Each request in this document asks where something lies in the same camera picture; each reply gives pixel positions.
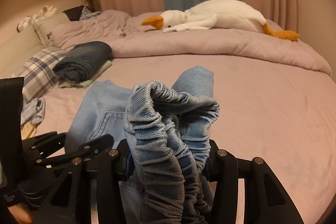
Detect dark folded jeans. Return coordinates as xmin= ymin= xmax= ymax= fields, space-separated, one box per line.
xmin=53 ymin=41 xmax=112 ymax=84

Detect small white plush toy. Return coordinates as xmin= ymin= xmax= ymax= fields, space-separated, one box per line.
xmin=17 ymin=6 xmax=58 ymax=33

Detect light green folded garment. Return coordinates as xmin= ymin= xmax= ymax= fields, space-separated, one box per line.
xmin=57 ymin=60 xmax=113 ymax=89

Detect white goose plush toy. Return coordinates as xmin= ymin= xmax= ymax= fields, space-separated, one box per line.
xmin=141 ymin=0 xmax=299 ymax=42

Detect beige pillow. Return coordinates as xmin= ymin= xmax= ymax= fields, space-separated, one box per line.
xmin=33 ymin=12 xmax=70 ymax=46

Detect dark clothing on bed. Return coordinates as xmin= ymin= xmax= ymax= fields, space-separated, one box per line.
xmin=63 ymin=5 xmax=102 ymax=21

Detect pink bed sheet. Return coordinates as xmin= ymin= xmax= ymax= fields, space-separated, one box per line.
xmin=34 ymin=53 xmax=336 ymax=224

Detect small blue cloth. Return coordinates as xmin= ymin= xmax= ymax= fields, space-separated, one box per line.
xmin=21 ymin=98 xmax=46 ymax=126

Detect pink folded duvet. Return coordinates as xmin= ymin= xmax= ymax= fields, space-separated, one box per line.
xmin=51 ymin=10 xmax=332 ymax=75

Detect light blue denim pants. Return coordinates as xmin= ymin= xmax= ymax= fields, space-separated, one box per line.
xmin=65 ymin=66 xmax=220 ymax=223

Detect plaid pillow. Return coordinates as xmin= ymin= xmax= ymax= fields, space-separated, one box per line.
xmin=11 ymin=47 xmax=66 ymax=104

